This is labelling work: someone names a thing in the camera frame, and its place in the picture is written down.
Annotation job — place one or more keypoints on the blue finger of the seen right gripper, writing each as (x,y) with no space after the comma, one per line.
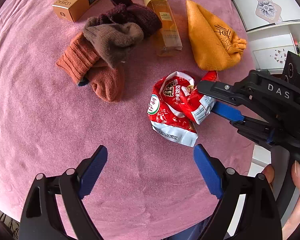
(227,112)

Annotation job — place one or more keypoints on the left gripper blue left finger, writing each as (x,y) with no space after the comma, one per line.
(89,170)

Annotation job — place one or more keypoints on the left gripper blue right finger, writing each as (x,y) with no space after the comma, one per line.
(211,170)

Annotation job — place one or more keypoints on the red snack wrapper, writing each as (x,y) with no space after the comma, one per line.
(176,106)

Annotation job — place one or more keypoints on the orange drawstring pouch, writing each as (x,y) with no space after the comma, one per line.
(215,45)

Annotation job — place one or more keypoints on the gold L'Oreal bottle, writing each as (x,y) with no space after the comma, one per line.
(167,40)

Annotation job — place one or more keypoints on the rust orange sock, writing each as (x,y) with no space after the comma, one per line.
(85,66)

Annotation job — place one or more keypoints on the brown grey sock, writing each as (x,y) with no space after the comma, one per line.
(113,42)

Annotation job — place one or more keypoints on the white sliding wardrobe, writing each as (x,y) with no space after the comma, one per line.
(273,29)

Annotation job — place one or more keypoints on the pink bed sheet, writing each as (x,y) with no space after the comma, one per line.
(150,188)

